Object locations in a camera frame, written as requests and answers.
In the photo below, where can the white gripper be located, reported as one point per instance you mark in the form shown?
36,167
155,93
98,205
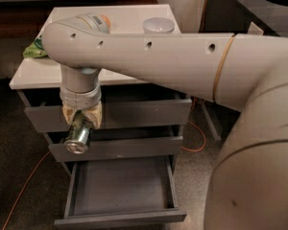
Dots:
80,97

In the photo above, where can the green soda can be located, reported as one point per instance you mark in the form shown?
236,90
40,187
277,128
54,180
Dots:
78,138

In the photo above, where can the grey bottom drawer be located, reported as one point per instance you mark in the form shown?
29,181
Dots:
120,193

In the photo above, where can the grey drawer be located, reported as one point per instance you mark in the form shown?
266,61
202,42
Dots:
120,193
124,143
124,106

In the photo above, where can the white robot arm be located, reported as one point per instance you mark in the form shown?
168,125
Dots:
248,188

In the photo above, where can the grey top drawer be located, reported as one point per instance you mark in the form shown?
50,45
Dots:
124,106

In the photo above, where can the grey drawer cabinet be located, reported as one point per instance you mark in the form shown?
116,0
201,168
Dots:
44,73

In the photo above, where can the grey middle drawer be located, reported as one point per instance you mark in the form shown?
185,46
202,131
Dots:
124,143

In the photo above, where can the green snack bag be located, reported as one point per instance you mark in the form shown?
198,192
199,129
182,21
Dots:
35,49

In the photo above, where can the orange fruit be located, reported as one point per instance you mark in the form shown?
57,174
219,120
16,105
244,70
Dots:
107,21

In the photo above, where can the white bowl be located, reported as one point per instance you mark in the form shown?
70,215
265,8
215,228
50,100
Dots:
158,25

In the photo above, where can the dark waste bin cabinet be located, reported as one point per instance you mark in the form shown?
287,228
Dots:
235,16

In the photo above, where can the white label sticker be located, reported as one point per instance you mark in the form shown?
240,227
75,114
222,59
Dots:
255,30

